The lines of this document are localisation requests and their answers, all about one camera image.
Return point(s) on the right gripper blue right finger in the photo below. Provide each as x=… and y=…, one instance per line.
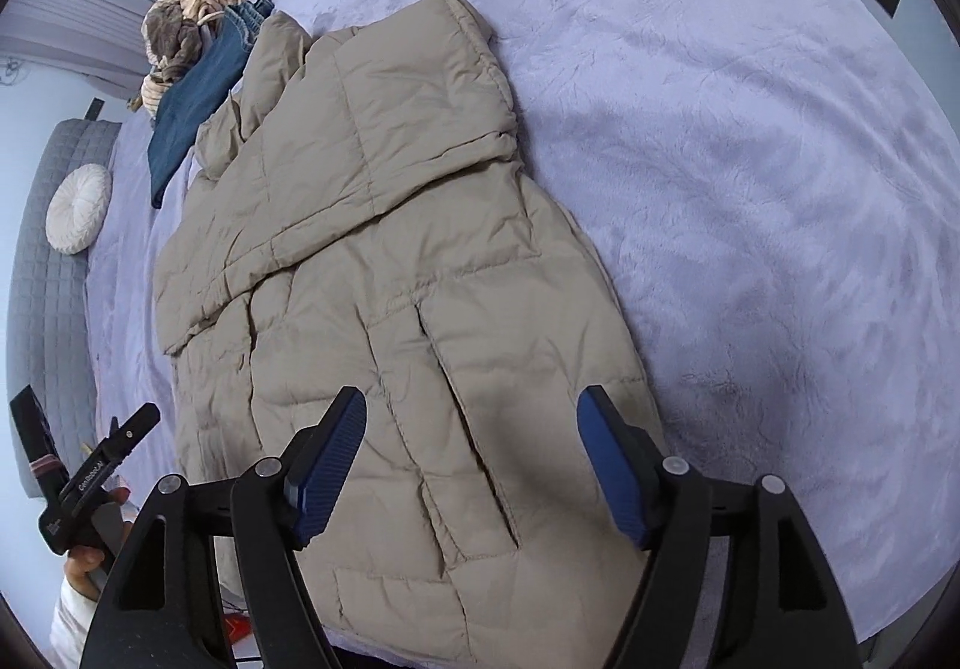
x=624, y=460

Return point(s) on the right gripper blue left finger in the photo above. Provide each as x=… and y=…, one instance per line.
x=318, y=471

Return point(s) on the beige puffer jacket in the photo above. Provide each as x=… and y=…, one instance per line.
x=362, y=218

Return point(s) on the white sleeve forearm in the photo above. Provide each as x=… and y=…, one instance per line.
x=71, y=619

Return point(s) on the striped tan clothes pile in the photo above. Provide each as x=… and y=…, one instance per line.
x=174, y=33

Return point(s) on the person left hand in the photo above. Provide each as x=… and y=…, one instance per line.
x=83, y=561

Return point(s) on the grey quilted headboard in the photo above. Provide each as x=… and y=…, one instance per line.
x=47, y=336

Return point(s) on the round cream cushion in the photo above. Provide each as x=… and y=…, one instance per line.
x=78, y=209

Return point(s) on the lavender plush bed blanket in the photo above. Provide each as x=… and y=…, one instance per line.
x=773, y=192

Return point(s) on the folded blue jeans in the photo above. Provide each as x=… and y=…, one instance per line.
x=201, y=91

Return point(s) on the grey curtain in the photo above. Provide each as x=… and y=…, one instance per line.
x=100, y=40

